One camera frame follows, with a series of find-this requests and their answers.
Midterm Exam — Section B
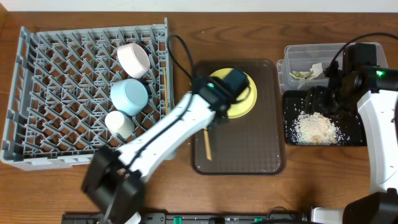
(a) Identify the yellow round plate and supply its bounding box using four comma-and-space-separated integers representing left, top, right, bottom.
228, 73, 257, 119

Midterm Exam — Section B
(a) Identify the green snack wrapper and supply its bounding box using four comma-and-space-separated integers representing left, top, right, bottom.
289, 71, 313, 80

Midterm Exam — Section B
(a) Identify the wooden chopstick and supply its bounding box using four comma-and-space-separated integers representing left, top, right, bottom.
163, 68, 169, 115
203, 128, 212, 161

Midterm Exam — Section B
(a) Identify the light blue small plate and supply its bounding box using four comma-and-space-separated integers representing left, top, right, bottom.
110, 78, 149, 116

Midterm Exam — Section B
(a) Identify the pink white bowl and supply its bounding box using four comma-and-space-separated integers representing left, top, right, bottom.
117, 43, 150, 79

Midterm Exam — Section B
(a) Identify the pale green plastic cup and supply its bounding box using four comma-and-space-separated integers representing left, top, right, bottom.
104, 111, 135, 139

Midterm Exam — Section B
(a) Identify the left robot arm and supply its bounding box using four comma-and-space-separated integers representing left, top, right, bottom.
81, 68, 251, 223

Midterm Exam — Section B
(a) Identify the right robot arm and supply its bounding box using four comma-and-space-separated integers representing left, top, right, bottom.
305, 40, 397, 224

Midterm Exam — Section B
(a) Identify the clear plastic waste bin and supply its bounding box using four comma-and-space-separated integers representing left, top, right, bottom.
276, 42, 391, 95

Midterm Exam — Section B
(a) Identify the black rectangular waste tray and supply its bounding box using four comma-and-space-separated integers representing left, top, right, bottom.
282, 90, 367, 146

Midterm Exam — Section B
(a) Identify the grey plastic dishwasher rack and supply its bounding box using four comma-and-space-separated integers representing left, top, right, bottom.
1, 22, 174, 170

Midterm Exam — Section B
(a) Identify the dark brown serving tray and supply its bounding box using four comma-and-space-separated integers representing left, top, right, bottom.
191, 59, 285, 175

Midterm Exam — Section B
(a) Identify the spilled rice pile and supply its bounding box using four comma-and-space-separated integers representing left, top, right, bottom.
291, 111, 345, 145

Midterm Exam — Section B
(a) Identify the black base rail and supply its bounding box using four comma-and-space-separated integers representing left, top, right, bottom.
61, 207, 315, 224

